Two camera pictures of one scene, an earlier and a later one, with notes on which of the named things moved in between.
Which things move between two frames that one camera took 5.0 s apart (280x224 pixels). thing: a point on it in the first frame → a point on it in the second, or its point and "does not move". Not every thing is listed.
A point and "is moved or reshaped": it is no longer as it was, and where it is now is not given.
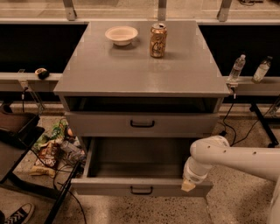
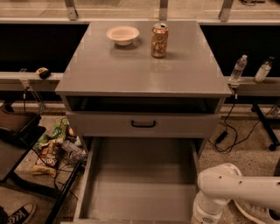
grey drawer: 136,167 is moved or reshaped
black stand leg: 255,108 does not move
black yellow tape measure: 42,73 does not move
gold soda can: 158,40 does not move
